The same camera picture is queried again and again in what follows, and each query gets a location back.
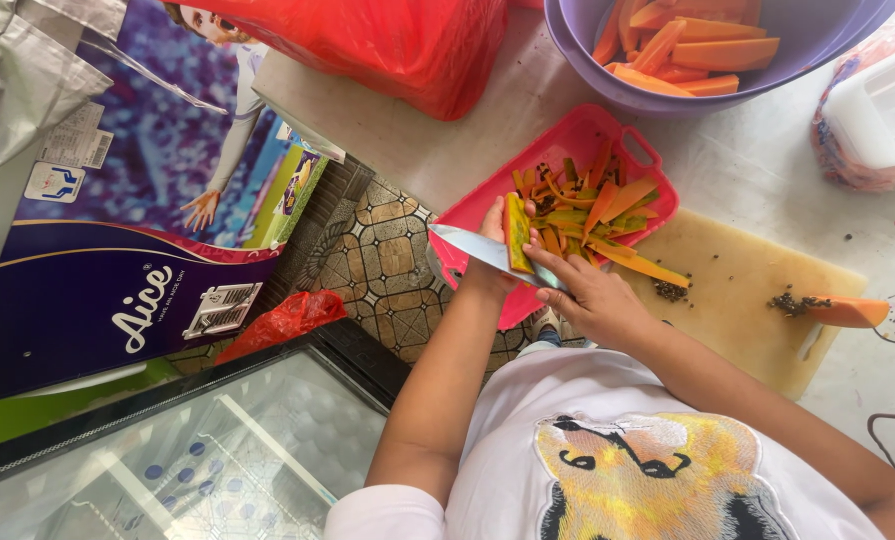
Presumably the small red plastic bag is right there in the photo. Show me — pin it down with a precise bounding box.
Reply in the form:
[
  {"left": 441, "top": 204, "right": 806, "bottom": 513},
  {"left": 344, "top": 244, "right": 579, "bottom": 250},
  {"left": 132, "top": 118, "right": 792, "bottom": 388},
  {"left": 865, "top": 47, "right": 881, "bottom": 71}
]
[{"left": 212, "top": 289, "right": 349, "bottom": 367}]

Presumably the steel kitchen knife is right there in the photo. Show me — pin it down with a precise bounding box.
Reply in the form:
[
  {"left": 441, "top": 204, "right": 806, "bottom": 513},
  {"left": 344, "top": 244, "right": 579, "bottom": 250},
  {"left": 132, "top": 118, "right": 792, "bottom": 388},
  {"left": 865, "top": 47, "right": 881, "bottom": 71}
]
[{"left": 427, "top": 223, "right": 572, "bottom": 295}]

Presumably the small cluster of papaya seeds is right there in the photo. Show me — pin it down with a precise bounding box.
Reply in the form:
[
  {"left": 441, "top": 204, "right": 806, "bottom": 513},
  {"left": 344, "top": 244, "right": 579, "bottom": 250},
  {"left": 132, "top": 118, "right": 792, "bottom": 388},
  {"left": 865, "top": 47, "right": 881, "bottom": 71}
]
[{"left": 653, "top": 277, "right": 693, "bottom": 303}]

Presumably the person's white printed shirt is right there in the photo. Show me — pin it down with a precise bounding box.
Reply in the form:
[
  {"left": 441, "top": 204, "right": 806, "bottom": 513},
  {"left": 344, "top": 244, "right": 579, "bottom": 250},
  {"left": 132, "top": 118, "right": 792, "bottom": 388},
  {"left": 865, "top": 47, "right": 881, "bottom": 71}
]
[{"left": 323, "top": 341, "right": 888, "bottom": 540}]

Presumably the clump of black papaya seeds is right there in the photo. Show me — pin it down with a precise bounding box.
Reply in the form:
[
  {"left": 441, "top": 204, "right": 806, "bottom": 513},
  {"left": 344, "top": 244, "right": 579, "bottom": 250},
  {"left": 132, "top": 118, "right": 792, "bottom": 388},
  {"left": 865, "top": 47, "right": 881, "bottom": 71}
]
[{"left": 767, "top": 284, "right": 833, "bottom": 317}]

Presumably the purple plastic bowl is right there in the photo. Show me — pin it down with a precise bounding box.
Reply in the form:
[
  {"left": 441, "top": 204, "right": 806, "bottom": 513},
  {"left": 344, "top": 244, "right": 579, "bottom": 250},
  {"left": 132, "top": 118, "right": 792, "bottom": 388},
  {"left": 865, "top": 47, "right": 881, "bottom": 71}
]
[{"left": 542, "top": 0, "right": 895, "bottom": 118}]

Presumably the beige cutting board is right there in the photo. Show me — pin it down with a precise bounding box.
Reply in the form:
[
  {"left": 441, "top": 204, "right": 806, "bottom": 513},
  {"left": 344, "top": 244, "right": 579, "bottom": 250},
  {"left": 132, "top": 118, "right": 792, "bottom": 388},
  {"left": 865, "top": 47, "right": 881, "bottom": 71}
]
[{"left": 611, "top": 207, "right": 869, "bottom": 402}]

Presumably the person's right hand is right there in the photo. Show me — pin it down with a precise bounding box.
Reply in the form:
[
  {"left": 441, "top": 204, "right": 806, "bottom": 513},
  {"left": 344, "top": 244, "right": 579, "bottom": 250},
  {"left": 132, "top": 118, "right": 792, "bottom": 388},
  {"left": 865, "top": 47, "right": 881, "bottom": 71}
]
[{"left": 522, "top": 243, "right": 660, "bottom": 354}]

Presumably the person's left hand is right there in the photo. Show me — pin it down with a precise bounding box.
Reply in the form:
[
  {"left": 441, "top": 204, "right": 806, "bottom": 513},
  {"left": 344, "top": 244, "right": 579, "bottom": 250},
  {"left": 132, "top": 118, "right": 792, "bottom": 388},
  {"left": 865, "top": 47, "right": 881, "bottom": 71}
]
[{"left": 461, "top": 196, "right": 539, "bottom": 301}]

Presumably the glass top freezer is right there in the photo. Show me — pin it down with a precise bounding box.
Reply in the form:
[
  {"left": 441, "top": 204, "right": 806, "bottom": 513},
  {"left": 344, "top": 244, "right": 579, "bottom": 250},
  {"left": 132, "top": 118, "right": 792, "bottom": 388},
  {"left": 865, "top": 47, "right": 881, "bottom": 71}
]
[{"left": 0, "top": 318, "right": 413, "bottom": 540}]

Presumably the heap of peeled papaya slices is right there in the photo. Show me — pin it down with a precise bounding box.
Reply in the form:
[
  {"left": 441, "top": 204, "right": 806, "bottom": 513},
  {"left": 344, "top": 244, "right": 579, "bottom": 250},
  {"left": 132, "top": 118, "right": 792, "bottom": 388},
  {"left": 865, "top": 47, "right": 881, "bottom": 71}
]
[{"left": 591, "top": 0, "right": 782, "bottom": 99}]

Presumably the blue printed chest freezer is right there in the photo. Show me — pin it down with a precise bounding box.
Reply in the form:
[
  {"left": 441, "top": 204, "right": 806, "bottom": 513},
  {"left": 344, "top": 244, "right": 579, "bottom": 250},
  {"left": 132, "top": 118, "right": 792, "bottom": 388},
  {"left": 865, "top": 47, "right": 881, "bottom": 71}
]
[{"left": 0, "top": 0, "right": 330, "bottom": 408}]

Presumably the unpeeled papaya slice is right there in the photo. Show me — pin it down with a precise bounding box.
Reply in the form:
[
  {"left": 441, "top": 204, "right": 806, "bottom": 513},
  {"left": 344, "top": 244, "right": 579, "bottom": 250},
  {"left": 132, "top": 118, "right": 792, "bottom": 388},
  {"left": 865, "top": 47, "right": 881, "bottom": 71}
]
[{"left": 503, "top": 192, "right": 536, "bottom": 276}]

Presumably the white container in plastic bag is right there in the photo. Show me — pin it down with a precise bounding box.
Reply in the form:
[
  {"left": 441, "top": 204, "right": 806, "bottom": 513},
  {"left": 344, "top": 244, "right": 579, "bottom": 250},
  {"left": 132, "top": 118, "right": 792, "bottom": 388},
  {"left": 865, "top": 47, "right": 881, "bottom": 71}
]
[{"left": 810, "top": 21, "right": 895, "bottom": 193}]

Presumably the silver foil cover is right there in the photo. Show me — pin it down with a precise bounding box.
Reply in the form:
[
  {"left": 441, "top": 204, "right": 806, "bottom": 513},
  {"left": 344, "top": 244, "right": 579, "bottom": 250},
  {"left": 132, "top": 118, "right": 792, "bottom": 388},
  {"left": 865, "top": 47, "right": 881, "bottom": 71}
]
[{"left": 0, "top": 0, "right": 131, "bottom": 189}]

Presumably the orange papaya piece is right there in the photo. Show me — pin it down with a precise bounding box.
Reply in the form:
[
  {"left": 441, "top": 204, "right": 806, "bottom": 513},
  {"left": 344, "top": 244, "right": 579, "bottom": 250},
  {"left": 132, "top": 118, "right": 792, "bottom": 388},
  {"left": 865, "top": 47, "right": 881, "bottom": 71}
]
[{"left": 803, "top": 294, "right": 892, "bottom": 330}]

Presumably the pink plastic tray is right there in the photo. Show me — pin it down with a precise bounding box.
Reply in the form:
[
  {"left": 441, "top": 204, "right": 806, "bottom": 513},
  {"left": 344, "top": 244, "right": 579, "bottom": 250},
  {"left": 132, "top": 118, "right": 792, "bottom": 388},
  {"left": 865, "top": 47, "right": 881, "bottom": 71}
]
[{"left": 426, "top": 103, "right": 681, "bottom": 332}]

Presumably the large red plastic bag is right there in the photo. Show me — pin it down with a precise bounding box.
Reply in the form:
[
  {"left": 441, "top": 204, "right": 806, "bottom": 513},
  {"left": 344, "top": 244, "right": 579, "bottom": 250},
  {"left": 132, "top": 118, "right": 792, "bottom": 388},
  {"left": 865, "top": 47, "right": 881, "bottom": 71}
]
[{"left": 164, "top": 0, "right": 510, "bottom": 123}]

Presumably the person's white shoe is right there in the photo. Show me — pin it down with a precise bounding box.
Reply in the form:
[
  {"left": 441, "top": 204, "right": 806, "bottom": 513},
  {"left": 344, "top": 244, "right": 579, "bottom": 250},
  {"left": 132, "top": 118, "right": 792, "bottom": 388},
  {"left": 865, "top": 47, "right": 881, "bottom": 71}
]
[{"left": 530, "top": 306, "right": 566, "bottom": 336}]

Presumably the pile of papaya peels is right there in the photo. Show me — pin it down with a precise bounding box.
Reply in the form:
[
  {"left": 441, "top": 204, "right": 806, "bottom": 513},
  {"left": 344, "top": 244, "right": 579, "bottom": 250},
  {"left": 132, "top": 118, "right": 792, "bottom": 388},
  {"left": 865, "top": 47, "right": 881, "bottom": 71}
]
[{"left": 511, "top": 142, "right": 693, "bottom": 291}]

